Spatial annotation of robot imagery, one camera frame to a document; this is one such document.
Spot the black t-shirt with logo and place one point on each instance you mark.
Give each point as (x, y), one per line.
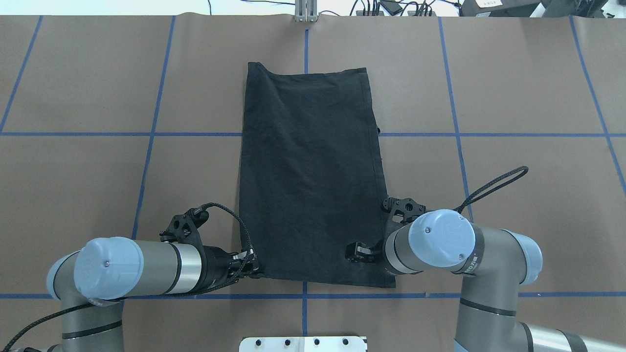
(312, 179)

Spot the white pedestal column base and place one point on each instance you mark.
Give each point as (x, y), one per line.
(304, 344)

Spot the aluminium frame post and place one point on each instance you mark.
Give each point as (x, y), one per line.
(306, 11)

